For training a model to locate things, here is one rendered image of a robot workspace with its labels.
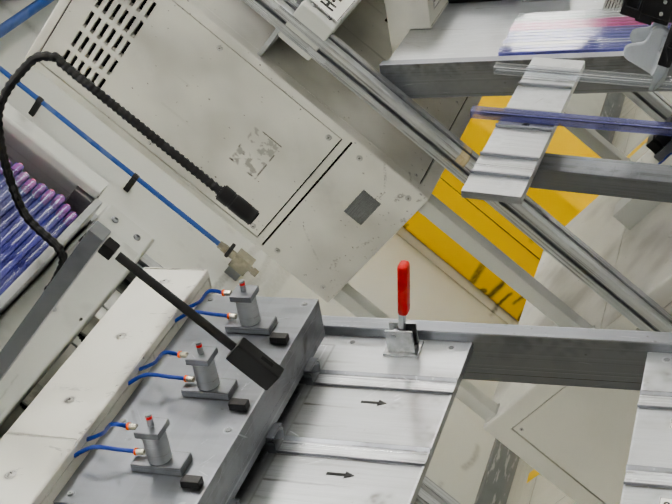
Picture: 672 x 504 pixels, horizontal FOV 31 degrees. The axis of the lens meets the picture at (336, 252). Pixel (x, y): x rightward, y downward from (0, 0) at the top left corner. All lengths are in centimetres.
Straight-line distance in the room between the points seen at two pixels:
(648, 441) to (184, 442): 42
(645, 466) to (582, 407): 119
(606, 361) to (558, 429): 108
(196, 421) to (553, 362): 38
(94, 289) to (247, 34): 90
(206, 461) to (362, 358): 26
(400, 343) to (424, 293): 301
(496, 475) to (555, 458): 158
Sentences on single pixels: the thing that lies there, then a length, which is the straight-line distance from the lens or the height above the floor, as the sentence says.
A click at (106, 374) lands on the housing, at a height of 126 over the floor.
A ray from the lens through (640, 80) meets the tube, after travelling 160.
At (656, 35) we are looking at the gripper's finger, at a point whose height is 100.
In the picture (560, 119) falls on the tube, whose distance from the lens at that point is 152.
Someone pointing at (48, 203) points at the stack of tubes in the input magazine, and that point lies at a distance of 136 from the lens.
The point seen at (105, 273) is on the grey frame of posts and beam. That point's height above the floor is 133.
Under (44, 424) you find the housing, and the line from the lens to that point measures 119.
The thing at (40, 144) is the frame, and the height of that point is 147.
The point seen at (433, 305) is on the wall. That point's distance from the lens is 429.
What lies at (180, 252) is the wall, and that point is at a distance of 373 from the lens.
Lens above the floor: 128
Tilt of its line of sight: 6 degrees down
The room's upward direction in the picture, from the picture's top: 51 degrees counter-clockwise
